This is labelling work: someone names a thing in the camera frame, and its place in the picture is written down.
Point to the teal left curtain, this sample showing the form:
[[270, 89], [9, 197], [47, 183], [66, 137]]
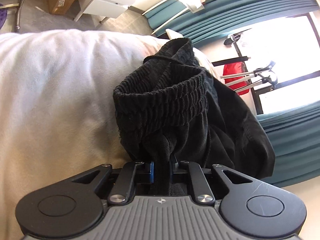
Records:
[[219, 17]]

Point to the white bench stool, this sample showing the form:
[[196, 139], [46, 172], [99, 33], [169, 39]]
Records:
[[173, 34]]

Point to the black corduroy pants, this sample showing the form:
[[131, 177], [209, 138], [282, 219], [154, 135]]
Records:
[[170, 106]]

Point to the teal right curtain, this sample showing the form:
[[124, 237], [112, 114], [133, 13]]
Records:
[[294, 135]]

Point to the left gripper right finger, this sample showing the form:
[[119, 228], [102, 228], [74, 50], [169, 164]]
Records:
[[191, 173]]

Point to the teal curtain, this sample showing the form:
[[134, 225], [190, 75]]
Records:
[[294, 135], [219, 17]]

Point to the window with dark frame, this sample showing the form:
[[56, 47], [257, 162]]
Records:
[[291, 44]]

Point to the black wooden rack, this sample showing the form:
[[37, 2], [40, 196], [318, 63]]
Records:
[[230, 61]]

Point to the chrome chair leg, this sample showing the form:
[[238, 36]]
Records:
[[4, 13]]

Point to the silver garment steamer stand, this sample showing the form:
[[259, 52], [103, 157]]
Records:
[[243, 82]]

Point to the pastel bed duvet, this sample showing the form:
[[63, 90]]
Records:
[[58, 116]]

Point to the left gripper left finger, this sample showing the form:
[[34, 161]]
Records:
[[131, 174]]

